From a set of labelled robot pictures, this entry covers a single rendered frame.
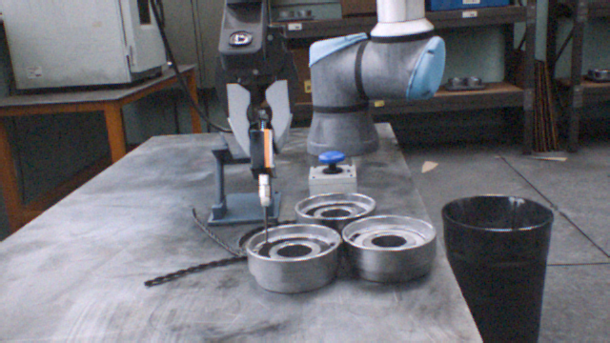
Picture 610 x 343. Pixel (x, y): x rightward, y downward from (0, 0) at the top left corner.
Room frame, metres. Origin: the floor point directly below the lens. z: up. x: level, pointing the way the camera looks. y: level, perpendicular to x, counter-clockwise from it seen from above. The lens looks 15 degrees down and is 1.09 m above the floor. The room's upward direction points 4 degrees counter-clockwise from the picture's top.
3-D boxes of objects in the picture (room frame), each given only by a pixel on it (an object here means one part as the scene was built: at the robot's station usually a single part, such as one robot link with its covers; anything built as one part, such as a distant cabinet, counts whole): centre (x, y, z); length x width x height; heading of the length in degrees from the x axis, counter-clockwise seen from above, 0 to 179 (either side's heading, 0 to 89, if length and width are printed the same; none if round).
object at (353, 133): (1.22, -0.08, 0.85); 0.15 x 0.15 x 0.10
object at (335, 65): (1.22, -0.08, 0.97); 0.13 x 0.12 x 0.14; 60
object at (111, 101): (3.29, 1.04, 0.39); 1.50 x 0.62 x 0.78; 176
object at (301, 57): (4.33, 0.03, 0.64); 0.49 x 0.40 x 0.37; 91
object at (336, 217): (0.73, -0.03, 0.82); 0.10 x 0.10 x 0.04
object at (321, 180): (0.89, -0.04, 0.82); 0.08 x 0.07 x 0.05; 176
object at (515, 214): (1.79, -0.58, 0.21); 0.34 x 0.34 x 0.43
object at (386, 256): (0.63, -0.09, 0.82); 0.10 x 0.10 x 0.04
